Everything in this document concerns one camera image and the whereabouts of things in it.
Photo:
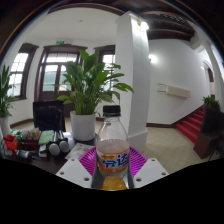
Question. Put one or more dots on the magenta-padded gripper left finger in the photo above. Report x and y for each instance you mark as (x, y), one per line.
(87, 161)

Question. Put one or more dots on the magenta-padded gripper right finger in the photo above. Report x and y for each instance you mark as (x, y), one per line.
(138, 163)

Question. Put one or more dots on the clear orange soda bottle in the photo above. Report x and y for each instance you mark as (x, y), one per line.
(112, 156)

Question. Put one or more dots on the printed paper sheet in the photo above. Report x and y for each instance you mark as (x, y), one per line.
(78, 150)

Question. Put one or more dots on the grey-headed microphone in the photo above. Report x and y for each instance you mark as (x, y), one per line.
(54, 149)
(64, 146)

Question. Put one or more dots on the leafy plant in white pot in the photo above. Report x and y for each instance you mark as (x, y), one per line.
(83, 126)
(4, 125)

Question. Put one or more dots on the flat black box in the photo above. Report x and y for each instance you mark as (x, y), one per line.
(43, 151)

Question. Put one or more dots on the green notebook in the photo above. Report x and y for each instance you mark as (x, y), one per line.
(46, 137)

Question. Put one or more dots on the black chair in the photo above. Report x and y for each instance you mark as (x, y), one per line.
(48, 116)

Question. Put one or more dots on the brown tray of small jars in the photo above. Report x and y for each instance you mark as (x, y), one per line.
(30, 141)

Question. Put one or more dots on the red carpeted staircase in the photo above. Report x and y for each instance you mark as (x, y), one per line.
(190, 125)

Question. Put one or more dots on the dark wooden stand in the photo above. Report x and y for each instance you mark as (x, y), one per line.
(210, 136)

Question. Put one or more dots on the red plastic box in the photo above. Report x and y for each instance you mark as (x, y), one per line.
(12, 143)

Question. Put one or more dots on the green box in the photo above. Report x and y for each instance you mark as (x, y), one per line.
(16, 132)

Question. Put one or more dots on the dark wooden glazed double door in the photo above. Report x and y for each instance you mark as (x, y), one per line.
(50, 75)

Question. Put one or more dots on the small green plant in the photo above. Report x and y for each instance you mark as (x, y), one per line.
(211, 101)

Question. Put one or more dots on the dark wooden framed window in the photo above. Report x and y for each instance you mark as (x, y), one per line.
(18, 66)
(108, 58)

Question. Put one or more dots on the green exit sign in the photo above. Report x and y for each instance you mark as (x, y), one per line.
(60, 42)

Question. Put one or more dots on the glowing wall lamp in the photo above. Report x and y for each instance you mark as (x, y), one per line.
(152, 58)

